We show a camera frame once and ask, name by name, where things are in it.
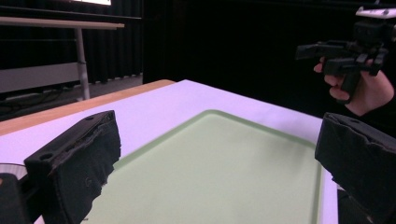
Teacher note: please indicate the clear round container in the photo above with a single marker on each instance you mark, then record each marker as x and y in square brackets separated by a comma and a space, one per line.
[12, 170]

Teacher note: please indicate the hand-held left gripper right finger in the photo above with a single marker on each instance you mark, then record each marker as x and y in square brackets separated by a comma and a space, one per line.
[361, 155]

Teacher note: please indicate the bright monitor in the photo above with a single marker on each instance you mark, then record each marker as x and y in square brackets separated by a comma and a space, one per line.
[93, 2]

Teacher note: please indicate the white desk with metal leg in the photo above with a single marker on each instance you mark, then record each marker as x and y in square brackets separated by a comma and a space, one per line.
[40, 76]

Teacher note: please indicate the white table cover sheet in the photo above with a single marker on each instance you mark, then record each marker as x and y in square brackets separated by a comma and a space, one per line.
[162, 105]

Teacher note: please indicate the black curtain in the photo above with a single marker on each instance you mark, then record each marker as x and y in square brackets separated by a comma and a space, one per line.
[233, 40]

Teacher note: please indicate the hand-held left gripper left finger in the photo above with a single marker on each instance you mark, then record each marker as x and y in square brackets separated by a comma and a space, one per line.
[74, 161]

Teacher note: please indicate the pale green tray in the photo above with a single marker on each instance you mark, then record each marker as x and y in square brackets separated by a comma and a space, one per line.
[214, 174]

